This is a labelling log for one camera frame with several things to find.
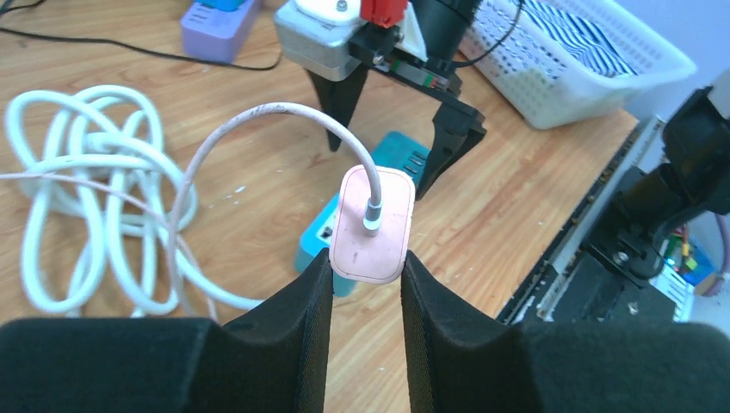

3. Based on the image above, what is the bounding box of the blue square plug adapter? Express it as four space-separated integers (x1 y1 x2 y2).
197 0 247 12

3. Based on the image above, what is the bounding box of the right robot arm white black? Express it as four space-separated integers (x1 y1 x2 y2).
308 1 486 200

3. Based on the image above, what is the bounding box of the thin black adapter cable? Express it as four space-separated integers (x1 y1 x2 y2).
0 0 285 72

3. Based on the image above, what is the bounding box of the white plastic basket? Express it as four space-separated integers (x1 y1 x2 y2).
460 1 696 129

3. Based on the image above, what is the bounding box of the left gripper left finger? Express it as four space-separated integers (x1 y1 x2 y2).
1 250 333 412

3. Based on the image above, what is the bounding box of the pink USB charger plug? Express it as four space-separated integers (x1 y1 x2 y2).
329 165 416 284

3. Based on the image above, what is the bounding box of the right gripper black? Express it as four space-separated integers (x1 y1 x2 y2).
306 22 486 200

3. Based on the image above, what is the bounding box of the blue white striped cloth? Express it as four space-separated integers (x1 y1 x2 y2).
514 1 638 78

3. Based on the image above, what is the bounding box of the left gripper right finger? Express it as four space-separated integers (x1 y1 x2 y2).
401 252 729 412

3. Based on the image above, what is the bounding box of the thin pink charger cable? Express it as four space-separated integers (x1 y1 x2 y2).
0 102 383 324

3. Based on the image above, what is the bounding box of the white coiled power cord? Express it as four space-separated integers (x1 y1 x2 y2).
4 83 266 318

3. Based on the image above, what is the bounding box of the teal power strip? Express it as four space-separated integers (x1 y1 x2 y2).
294 132 430 297

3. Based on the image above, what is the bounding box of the black mounting base rail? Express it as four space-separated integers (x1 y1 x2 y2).
496 116 730 326

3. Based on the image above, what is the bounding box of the purple USB power strip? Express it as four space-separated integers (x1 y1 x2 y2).
180 1 263 63

